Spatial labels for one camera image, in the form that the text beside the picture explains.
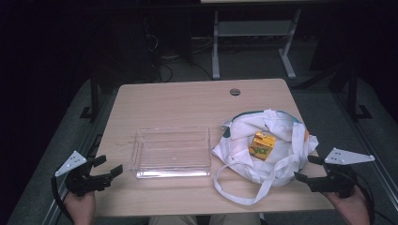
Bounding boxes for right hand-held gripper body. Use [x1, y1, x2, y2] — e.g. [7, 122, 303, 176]
[308, 147, 375, 200]

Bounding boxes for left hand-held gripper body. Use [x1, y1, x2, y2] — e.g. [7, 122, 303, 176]
[54, 150, 111, 198]

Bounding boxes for yellow drink carton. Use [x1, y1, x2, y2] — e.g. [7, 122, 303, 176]
[248, 130, 277, 162]

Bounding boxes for clear plastic box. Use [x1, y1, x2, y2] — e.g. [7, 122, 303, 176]
[128, 126, 213, 180]

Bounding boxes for white cloth tote bag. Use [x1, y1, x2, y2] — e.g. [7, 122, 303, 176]
[211, 108, 320, 207]

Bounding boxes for person's left hand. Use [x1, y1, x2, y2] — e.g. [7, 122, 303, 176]
[63, 190, 97, 220]

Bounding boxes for person's right hand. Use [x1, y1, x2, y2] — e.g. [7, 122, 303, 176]
[323, 187, 373, 220]

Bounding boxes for black metal stand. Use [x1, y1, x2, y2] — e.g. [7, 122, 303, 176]
[346, 62, 374, 122]
[79, 66, 101, 122]

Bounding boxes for aluminium frame rail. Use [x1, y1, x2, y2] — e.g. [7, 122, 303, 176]
[41, 90, 119, 225]
[331, 92, 398, 204]

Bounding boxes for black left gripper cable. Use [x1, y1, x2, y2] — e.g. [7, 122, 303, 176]
[50, 174, 76, 224]

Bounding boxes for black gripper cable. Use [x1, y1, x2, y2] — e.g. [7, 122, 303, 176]
[50, 174, 76, 224]
[351, 172, 398, 225]

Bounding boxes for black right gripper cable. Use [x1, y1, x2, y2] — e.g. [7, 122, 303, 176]
[351, 172, 398, 225]

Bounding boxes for black floor cables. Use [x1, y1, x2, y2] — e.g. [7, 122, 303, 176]
[146, 32, 214, 83]

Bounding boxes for white metal desk frame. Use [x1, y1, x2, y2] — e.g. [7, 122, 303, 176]
[200, 0, 314, 81]

